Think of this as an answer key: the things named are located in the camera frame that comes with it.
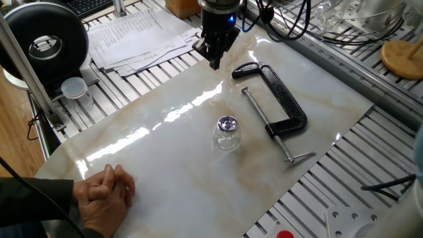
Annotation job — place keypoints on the red emergency stop button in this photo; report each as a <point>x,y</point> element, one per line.
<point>284,234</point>

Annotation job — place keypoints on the aluminium frame rail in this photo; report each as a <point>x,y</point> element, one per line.
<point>363,79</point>

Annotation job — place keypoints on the slanted aluminium profile post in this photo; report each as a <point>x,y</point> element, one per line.
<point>29,76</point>

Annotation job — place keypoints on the person's right hand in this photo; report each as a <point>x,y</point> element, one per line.
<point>105,215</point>

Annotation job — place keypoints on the clear glass flask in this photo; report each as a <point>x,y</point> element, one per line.
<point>328,16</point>

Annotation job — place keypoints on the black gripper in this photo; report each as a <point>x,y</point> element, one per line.
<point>218,23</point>

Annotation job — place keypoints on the stack of printed papers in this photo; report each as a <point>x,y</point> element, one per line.
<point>138,39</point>

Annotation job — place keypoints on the wooden block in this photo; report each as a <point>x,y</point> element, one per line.
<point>181,8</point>

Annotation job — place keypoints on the person's left hand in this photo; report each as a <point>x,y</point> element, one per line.
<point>94,188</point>

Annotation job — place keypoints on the black C-clamp with steel screw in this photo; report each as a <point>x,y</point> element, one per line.
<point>284,96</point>

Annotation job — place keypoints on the upright silver metal post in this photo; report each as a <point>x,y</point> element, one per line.
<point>119,8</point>

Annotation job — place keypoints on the round wooden stand base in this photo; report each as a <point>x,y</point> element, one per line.
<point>398,63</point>

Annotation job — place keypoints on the black computer keyboard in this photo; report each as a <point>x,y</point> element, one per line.
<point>87,6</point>

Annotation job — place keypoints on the left forearm in dark sleeve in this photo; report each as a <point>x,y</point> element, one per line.
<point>36,201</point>

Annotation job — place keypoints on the white plate with holes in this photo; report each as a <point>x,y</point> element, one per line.
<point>347,224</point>

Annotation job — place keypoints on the small clear glass jar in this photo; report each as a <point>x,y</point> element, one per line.
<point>226,142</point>

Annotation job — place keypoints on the right forearm in dark sleeve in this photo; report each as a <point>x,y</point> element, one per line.
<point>66,231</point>

